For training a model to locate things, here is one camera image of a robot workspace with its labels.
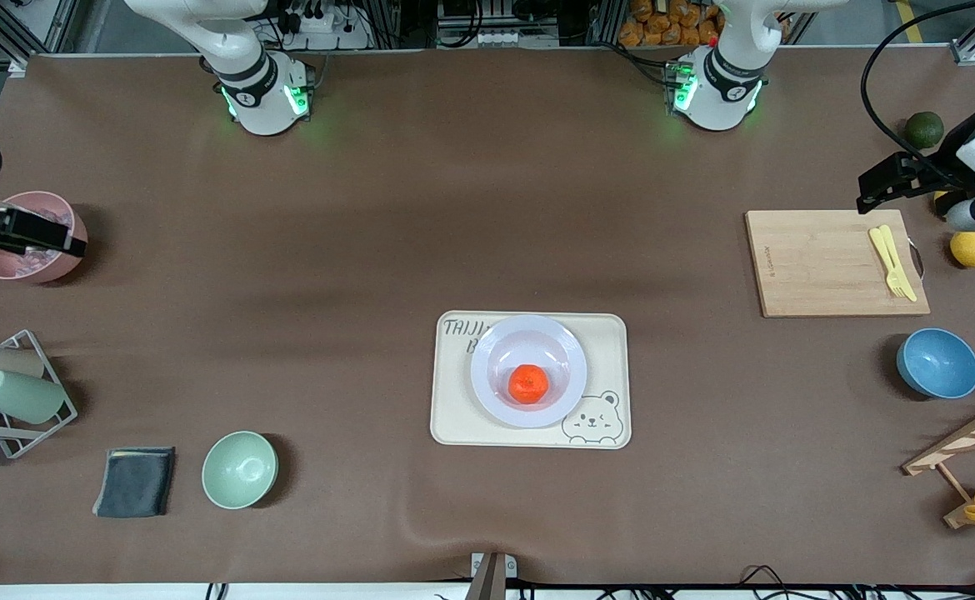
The lavender round plate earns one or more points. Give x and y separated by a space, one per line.
529 342

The orange fruit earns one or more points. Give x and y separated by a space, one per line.
528 384

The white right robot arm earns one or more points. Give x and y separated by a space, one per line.
262 108

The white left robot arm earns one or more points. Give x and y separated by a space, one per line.
717 104

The yellow lemon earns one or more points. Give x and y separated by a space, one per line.
941 202
971 250

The pink bowl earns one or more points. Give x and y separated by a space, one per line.
29 271

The yellow plastic fork and knife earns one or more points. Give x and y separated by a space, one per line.
876 240

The dark green round fruit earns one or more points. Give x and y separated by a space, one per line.
924 129

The wooden cutting board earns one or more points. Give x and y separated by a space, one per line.
821 262

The yellow plastic fork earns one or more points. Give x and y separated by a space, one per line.
896 287

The mint green cup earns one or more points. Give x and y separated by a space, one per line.
19 396

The blue bowl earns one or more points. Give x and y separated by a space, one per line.
937 362

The dark grey folded cloth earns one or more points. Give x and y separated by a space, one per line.
134 482

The wooden cup rack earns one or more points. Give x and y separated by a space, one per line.
967 437

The bag of orange fruits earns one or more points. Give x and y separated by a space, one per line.
671 21

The mint green bowl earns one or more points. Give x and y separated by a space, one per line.
239 469

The cream bear print tray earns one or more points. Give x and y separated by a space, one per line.
608 350

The white power strip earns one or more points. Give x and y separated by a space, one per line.
329 33

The small white socket strip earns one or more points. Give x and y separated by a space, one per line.
487 37

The metal table bracket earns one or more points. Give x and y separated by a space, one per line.
492 575

